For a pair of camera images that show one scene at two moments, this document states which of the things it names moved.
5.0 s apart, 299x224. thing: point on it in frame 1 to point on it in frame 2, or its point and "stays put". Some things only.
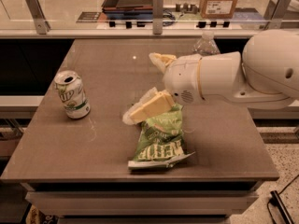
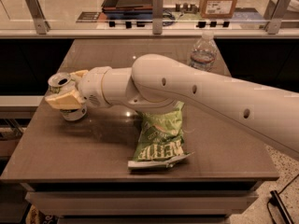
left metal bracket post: [41, 24] stays put
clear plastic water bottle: [206, 45] stays put
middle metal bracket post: [157, 12] stays put
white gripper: [181, 79] to [91, 87]
